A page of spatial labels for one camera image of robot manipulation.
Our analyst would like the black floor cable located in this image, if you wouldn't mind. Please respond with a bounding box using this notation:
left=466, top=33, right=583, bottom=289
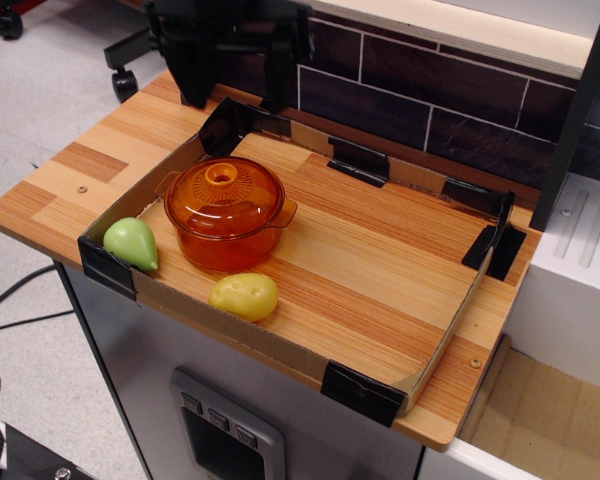
left=0, top=263, right=76, bottom=336

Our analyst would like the black caster wheel far left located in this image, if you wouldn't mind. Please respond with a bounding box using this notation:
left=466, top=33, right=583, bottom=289
left=0, top=0, right=24, bottom=40

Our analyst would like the white toy sink unit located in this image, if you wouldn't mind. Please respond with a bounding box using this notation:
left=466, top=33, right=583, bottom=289
left=506, top=174, right=600, bottom=387

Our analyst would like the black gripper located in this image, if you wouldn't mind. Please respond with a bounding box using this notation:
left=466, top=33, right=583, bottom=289
left=144, top=1, right=314, bottom=113

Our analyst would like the black right shelf post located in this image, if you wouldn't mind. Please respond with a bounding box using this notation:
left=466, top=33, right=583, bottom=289
left=529, top=25, right=600, bottom=232

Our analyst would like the orange transparent plastic pot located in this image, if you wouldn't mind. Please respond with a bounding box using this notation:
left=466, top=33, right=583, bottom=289
left=157, top=169, right=289, bottom=272

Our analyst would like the light wooden shelf board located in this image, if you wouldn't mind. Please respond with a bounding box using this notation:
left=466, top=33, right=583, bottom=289
left=308, top=0, right=593, bottom=79

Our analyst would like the orange transparent pot lid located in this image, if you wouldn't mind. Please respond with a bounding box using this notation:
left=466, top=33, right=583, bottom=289
left=165, top=157, right=297, bottom=239

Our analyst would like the green toy pear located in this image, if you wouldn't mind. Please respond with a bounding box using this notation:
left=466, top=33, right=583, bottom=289
left=103, top=217, right=159, bottom=271

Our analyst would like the grey oven control panel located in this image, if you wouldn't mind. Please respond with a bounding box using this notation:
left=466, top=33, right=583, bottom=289
left=170, top=369, right=287, bottom=480

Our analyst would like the cardboard fence with black tape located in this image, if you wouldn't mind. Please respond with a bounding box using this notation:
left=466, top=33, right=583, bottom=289
left=78, top=98, right=529, bottom=436

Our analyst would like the black chair base with casters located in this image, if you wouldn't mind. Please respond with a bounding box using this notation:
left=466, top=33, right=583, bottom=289
left=103, top=18, right=166, bottom=103

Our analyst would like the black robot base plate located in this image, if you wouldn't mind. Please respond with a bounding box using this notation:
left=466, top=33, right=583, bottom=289
left=0, top=420, right=93, bottom=479

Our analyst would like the yellow toy potato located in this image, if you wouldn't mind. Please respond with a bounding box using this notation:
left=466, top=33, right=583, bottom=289
left=208, top=273, right=279, bottom=323

